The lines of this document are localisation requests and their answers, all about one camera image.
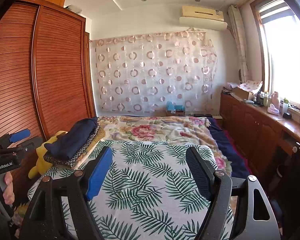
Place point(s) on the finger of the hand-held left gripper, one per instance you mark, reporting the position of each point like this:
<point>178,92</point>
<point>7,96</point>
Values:
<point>32,140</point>
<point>20,135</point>

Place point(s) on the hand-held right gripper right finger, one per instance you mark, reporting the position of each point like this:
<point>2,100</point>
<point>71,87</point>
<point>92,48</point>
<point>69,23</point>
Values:
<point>198,172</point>

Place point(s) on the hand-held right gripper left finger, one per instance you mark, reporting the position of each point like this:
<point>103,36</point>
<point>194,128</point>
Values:
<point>100,172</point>

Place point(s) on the navy t-shirt with orange print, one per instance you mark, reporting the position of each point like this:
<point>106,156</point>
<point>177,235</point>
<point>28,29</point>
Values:
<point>72,137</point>

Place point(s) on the person's left hand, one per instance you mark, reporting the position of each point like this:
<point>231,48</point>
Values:
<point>8,190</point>

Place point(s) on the yellow plush toy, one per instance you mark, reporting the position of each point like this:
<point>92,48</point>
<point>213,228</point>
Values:
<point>41,165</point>

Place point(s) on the dark circle-patterned cloth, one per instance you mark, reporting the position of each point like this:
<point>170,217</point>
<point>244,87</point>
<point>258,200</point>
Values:
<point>77,156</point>

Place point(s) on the navy blanket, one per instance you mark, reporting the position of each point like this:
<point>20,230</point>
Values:
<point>227,142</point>

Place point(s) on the leaf print sheet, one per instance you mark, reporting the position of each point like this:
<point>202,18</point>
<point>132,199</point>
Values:
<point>150,180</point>

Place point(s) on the floral blanket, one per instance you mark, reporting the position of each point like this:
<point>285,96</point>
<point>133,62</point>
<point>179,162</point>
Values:
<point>152,130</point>

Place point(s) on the small blue box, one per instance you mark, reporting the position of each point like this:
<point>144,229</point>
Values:
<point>173,106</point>

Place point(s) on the long wooden cabinet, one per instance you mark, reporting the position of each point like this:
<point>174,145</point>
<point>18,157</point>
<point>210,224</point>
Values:
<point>252,125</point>

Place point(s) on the wooden slatted wardrobe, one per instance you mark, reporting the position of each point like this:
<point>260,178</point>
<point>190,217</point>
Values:
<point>60,67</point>

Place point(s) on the cardboard box with floral paper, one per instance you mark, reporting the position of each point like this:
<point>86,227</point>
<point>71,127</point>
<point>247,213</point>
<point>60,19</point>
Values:
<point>242,92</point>

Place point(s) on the small round desk fan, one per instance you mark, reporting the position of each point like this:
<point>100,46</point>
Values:
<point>240,76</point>

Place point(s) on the small black box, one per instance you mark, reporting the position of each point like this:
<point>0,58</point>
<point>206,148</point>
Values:
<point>287,115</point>

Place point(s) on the sheer circle-patterned curtain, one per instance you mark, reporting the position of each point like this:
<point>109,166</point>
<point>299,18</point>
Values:
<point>152,75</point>

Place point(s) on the small bottle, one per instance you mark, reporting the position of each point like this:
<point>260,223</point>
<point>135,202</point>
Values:
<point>285,106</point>

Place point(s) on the white window curtain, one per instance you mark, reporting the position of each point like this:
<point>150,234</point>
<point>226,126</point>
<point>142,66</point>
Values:
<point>240,42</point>

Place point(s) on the grey bundle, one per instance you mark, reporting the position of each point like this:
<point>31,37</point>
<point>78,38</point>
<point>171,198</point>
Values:
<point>73,8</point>

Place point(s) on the window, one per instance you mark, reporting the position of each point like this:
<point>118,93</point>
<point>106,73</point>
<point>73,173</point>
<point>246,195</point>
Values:
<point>285,55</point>

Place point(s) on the wall air conditioner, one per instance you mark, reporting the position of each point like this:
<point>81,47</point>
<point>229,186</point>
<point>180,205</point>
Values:
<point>202,22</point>

